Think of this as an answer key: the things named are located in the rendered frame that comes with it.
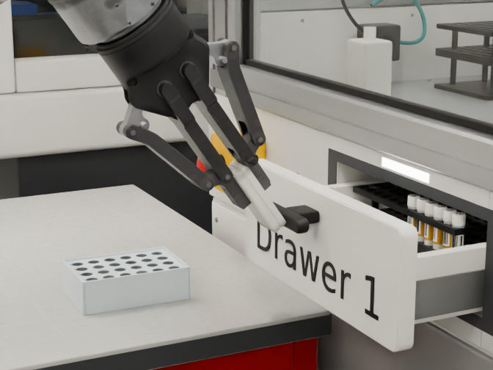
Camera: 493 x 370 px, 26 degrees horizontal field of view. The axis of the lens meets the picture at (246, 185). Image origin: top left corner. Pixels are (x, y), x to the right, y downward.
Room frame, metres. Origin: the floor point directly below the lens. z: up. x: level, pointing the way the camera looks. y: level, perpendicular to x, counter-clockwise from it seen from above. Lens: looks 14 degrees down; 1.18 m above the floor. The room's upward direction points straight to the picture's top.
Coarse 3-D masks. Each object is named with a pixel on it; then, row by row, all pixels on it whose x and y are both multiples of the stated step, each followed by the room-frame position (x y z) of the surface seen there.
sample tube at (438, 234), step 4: (436, 208) 0.96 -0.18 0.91; (440, 208) 0.96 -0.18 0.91; (444, 208) 0.96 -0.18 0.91; (436, 212) 0.96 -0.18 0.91; (440, 212) 0.96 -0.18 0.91; (436, 216) 0.96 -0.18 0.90; (440, 216) 0.96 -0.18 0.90; (436, 228) 0.96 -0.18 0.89; (436, 232) 0.96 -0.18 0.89; (440, 232) 0.96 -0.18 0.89; (436, 236) 0.96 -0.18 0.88; (440, 236) 0.96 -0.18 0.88; (436, 240) 0.96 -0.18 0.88; (440, 240) 0.96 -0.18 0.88; (436, 244) 0.96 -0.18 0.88; (440, 244) 0.96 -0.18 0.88; (436, 248) 0.96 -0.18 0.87; (440, 248) 0.96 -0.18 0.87
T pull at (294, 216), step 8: (280, 208) 0.96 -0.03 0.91; (288, 208) 0.96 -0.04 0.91; (296, 208) 0.96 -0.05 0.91; (304, 208) 0.96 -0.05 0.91; (312, 208) 0.96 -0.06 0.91; (288, 216) 0.94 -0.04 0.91; (296, 216) 0.93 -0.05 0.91; (304, 216) 0.95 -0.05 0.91; (312, 216) 0.95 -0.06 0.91; (288, 224) 0.93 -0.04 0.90; (296, 224) 0.92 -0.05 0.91; (304, 224) 0.92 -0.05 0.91; (296, 232) 0.92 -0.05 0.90; (304, 232) 0.92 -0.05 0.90
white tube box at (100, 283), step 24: (72, 264) 1.15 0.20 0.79; (96, 264) 1.14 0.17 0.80; (120, 264) 1.14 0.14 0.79; (144, 264) 1.14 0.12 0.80; (168, 264) 1.14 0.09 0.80; (72, 288) 1.11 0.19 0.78; (96, 288) 1.08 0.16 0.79; (120, 288) 1.09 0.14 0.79; (144, 288) 1.10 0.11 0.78; (168, 288) 1.12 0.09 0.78; (96, 312) 1.08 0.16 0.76
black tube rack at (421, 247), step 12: (396, 192) 1.07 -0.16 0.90; (408, 192) 1.06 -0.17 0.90; (372, 204) 1.08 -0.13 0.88; (444, 204) 1.03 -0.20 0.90; (396, 216) 1.08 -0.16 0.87; (468, 216) 0.97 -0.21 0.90; (480, 228) 0.94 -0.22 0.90; (468, 240) 0.99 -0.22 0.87; (480, 240) 1.00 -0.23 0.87; (420, 252) 0.98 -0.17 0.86
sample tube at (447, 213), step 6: (444, 210) 0.95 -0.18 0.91; (450, 210) 0.95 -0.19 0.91; (444, 216) 0.95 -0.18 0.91; (450, 216) 0.95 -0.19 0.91; (444, 222) 0.95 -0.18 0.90; (450, 222) 0.95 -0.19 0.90; (444, 234) 0.95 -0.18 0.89; (450, 234) 0.95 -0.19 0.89; (444, 240) 0.95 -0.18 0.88; (450, 240) 0.95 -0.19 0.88; (444, 246) 0.95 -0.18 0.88; (450, 246) 0.95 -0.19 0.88
